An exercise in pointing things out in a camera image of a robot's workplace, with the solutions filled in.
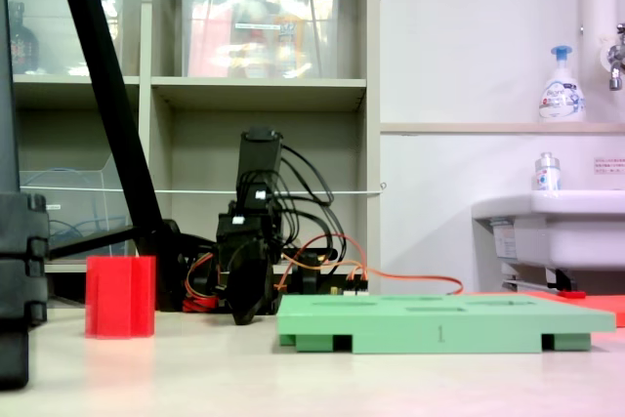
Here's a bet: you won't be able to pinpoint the yellow bottle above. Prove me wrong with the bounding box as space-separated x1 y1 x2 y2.
271 0 313 79

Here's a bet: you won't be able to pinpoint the black forearm cable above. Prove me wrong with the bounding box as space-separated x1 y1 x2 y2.
233 170 304 248

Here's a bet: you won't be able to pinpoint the small circuit board with connectors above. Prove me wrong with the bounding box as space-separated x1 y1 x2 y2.
327 283 371 298

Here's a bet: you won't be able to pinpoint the short orange wire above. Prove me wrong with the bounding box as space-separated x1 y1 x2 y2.
184 250 219 313

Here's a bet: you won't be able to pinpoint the white sink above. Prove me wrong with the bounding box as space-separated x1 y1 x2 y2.
471 189 625 272

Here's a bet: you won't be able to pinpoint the thin black tripod strut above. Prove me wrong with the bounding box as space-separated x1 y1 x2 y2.
46 225 138 262

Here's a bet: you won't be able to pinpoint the sink label sticker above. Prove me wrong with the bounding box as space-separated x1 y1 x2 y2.
489 216 519 261

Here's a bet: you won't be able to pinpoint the large clear storage bin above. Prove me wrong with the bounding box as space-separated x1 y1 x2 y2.
179 0 343 80

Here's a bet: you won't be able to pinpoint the green shape hole board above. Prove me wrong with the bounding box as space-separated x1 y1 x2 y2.
275 293 616 354

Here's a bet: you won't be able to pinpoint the notched black tripod leg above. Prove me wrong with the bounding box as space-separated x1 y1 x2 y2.
0 0 50 392

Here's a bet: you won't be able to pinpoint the wall notice sticker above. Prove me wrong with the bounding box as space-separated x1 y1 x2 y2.
594 156 625 176

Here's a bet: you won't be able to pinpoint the dark round bottle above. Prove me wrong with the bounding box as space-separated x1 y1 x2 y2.
7 0 40 75

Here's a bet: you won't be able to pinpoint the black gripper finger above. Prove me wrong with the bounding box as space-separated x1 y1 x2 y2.
243 244 275 326
227 244 255 326

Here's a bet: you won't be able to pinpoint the small clear bottle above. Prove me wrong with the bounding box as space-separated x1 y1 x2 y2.
532 151 563 192

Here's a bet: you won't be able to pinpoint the metal faucet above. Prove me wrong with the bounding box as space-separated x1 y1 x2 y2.
599 22 625 92

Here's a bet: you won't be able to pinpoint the red cross columnar block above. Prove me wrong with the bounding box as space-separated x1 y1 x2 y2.
85 255 157 340

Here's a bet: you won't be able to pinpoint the white pump soap bottle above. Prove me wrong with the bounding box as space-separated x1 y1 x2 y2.
538 44 587 124

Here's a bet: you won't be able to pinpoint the pink package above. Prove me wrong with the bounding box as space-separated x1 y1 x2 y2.
187 1 235 77

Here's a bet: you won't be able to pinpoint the black sink bracket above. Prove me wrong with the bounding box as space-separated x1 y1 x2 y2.
545 266 578 292

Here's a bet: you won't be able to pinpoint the black gripper cable loops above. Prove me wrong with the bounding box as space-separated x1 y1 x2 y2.
272 143 337 208

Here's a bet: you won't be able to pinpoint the long orange wire loop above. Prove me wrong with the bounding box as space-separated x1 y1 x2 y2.
275 232 465 297

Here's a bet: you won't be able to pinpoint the cream shelf unit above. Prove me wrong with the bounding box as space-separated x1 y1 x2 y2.
0 0 382 311

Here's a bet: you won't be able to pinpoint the black cable joined to orange wire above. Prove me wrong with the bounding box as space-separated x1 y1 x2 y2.
292 201 343 262

